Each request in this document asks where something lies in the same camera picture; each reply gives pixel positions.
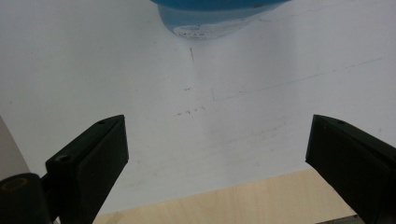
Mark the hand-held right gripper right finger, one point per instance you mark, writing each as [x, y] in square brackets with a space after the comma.
[355, 161]

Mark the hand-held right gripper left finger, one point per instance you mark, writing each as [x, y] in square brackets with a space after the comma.
[88, 161]

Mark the blue cardboard box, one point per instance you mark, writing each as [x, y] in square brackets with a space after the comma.
[205, 18]

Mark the wooden table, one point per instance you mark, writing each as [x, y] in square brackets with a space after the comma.
[264, 199]

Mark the white table sheet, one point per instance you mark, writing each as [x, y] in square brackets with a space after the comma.
[186, 124]

